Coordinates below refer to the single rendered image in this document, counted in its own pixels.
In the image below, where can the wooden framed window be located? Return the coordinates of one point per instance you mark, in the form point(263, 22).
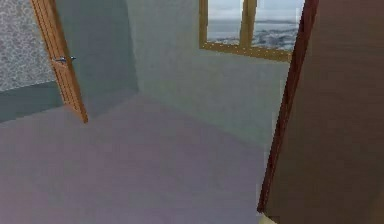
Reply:
point(247, 30)

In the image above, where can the light wooden room door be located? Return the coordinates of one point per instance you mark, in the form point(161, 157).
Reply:
point(63, 76)

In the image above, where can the dark brown wooden cupboard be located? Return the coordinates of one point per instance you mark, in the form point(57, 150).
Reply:
point(333, 126)

